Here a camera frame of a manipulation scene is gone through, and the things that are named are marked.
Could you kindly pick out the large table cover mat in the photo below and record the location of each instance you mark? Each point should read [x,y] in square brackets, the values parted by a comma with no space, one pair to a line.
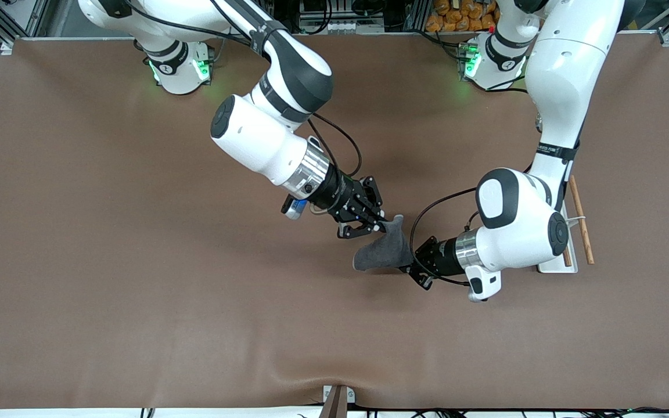
[137,261]

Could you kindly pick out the metal table edge bracket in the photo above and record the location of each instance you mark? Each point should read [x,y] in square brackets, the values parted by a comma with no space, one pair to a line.
[337,406]

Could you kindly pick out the grey-blue microfibre towel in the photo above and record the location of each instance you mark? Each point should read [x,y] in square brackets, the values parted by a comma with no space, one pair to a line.
[384,252]

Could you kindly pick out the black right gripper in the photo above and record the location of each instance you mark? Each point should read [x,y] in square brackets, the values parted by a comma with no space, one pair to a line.
[337,194]

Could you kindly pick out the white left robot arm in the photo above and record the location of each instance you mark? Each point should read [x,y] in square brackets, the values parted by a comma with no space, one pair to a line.
[567,69]

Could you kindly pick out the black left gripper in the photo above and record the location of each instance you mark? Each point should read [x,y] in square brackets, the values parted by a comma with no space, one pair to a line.
[442,255]

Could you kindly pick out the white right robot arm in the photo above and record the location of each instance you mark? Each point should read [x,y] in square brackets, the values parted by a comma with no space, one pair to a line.
[253,139]

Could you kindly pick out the bag of orange snacks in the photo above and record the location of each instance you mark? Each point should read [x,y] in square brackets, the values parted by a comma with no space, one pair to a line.
[456,17]

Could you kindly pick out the white rack with wooden rods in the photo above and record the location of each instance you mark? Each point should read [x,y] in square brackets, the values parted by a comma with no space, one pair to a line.
[584,232]

